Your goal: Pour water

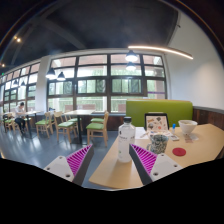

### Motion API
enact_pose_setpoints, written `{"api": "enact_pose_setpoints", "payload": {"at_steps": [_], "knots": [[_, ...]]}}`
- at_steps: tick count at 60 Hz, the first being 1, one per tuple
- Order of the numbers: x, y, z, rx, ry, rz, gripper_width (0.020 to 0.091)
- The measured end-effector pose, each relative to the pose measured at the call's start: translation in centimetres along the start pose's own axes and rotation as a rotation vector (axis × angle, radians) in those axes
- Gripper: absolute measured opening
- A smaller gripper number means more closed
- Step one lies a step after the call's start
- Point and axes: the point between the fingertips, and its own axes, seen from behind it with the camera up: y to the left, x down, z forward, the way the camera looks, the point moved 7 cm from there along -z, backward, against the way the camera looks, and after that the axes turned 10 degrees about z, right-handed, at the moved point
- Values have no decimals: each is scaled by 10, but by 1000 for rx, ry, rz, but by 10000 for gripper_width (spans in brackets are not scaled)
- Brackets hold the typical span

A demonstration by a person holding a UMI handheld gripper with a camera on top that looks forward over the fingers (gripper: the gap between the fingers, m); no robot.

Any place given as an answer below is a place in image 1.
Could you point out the printed sticker sheet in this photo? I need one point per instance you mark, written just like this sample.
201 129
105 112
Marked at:
161 133

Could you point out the person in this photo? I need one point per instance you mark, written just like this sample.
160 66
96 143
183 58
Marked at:
19 115

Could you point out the light wooden dining table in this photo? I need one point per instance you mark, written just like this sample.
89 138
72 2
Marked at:
30 113
79 112

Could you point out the green upholstered booth backrest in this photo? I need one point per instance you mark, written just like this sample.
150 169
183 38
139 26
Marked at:
156 108

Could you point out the black-framed tablet with stickers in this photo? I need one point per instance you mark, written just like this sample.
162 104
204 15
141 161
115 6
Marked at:
156 122

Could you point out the white ceramic bowl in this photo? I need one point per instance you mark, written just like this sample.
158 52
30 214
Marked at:
187 126

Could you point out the black pendant ceiling lamps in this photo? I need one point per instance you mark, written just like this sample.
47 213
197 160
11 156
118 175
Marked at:
131 57

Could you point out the dark patterned ceramic mug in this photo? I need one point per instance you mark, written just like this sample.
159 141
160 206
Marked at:
158 144

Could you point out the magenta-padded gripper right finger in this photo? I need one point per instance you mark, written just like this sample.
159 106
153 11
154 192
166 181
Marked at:
163 165

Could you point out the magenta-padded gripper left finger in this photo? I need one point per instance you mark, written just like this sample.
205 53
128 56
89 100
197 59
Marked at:
59 166

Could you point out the curved linear ceiling light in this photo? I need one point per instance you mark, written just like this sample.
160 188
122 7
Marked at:
160 49

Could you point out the small blue-capped white tube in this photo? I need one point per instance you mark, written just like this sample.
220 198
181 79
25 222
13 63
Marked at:
173 129

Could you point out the wooden chairs with green seats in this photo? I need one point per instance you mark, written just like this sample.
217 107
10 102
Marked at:
95 126

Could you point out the flat round red coaster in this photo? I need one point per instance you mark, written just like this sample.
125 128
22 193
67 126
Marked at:
179 152

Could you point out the clear plastic water bottle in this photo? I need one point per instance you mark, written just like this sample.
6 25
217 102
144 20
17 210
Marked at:
124 140

